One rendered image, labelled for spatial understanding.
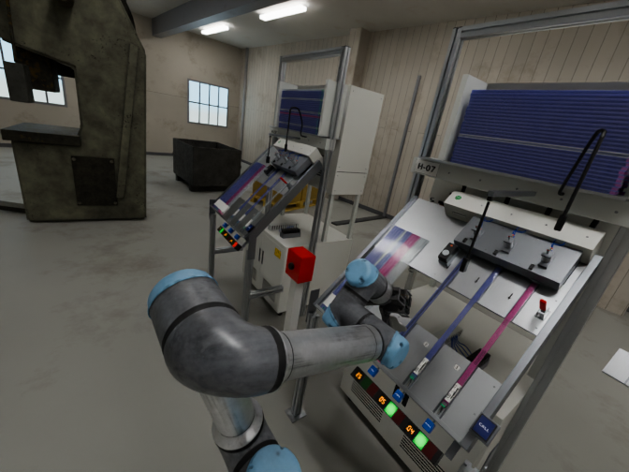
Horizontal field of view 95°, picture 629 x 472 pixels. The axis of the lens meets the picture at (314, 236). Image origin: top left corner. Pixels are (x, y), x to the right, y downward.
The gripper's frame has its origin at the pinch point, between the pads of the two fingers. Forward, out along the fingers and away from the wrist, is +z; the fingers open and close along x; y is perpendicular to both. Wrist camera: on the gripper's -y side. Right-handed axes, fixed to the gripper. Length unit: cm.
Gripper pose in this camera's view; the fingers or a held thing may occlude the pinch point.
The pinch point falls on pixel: (397, 313)
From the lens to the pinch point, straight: 104.4
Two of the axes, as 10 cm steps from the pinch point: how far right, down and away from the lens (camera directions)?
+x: 2.6, -8.7, 4.2
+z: 5.4, 4.9, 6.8
